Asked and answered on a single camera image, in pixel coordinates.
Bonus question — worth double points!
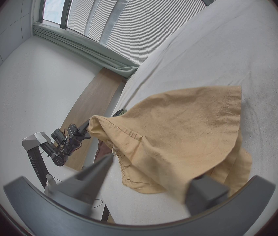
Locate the tan shorts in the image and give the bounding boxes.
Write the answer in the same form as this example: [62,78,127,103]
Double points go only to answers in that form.
[87,86,252,197]

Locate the bed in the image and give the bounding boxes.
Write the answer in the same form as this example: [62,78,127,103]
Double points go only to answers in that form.
[60,0,278,227]

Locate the brown garment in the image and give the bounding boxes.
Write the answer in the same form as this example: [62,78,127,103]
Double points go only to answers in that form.
[95,139,113,164]

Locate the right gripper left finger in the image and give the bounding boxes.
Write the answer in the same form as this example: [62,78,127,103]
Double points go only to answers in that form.
[46,153,115,218]

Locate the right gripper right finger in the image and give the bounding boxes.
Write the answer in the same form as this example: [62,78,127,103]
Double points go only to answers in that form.
[184,174,229,217]

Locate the grey-green curtain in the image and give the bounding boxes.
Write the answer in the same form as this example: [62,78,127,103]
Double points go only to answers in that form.
[32,22,139,78]

